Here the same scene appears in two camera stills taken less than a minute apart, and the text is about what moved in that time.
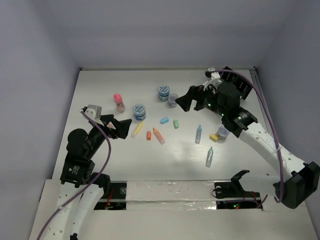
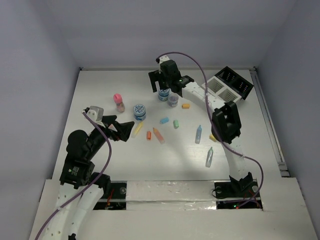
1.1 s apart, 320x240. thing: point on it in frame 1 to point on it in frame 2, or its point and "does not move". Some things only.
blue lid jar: [163, 92] does not move
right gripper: [195, 92] to [155, 76]
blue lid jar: [139, 112] does not move
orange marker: [158, 136] does not move
